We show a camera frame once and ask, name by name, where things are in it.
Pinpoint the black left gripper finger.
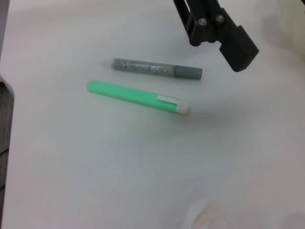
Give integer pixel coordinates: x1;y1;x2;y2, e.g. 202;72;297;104
173;0;260;73

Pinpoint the translucent wavy fruit plate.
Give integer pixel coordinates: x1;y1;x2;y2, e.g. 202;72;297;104
277;0;305;52

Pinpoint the silver glitter pen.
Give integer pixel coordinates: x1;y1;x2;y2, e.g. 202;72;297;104
99;57;203;81

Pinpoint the mint green pen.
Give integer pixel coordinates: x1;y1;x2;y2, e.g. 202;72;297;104
85;80;191;116

